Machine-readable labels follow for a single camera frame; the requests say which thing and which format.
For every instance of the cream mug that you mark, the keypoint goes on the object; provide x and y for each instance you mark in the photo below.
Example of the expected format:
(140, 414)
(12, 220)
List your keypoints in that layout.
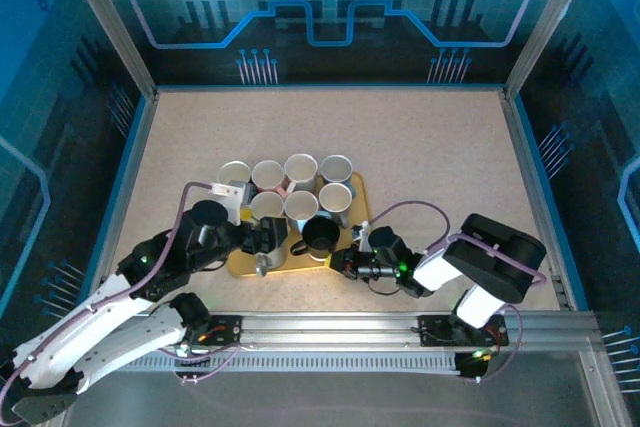
(266, 206)

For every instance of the black mug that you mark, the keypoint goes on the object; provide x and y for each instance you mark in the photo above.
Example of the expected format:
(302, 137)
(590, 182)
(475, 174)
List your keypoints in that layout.
(320, 237)

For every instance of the pink mug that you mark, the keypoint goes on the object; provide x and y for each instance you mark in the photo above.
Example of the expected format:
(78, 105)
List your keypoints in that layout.
(268, 174)

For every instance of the white mug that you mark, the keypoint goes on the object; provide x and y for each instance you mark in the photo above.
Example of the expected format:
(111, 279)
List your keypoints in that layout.
(235, 172)
(301, 169)

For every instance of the light blue mug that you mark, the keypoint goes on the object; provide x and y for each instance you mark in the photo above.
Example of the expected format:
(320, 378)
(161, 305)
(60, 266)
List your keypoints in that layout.
(336, 168)

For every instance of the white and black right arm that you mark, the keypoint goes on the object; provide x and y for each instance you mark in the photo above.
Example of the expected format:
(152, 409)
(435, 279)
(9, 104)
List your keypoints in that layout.
(480, 307)

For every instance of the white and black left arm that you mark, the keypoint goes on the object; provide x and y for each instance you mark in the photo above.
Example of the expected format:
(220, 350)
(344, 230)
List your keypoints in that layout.
(110, 332)

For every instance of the gold tray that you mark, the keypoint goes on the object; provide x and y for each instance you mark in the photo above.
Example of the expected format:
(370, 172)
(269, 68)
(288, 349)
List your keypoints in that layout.
(300, 267)

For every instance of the blue table rim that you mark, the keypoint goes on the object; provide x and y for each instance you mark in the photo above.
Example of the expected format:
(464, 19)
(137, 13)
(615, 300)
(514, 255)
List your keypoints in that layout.
(116, 197)

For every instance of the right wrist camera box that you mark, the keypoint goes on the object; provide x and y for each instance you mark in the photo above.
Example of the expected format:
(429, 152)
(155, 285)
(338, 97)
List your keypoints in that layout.
(362, 237)

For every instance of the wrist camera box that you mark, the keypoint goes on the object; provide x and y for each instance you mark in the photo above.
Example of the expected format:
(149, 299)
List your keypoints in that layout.
(362, 237)
(240, 197)

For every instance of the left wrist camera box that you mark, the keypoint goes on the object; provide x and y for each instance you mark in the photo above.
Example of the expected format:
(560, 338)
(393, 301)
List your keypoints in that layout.
(240, 197)

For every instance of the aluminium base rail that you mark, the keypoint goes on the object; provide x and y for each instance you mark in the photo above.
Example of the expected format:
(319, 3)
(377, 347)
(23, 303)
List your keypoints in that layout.
(325, 329)

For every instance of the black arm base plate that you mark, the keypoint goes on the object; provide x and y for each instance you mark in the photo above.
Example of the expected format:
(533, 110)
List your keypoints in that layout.
(435, 332)
(225, 334)

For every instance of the aluminium frame post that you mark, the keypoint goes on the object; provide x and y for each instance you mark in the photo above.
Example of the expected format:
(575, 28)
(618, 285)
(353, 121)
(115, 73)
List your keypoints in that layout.
(111, 22)
(548, 22)

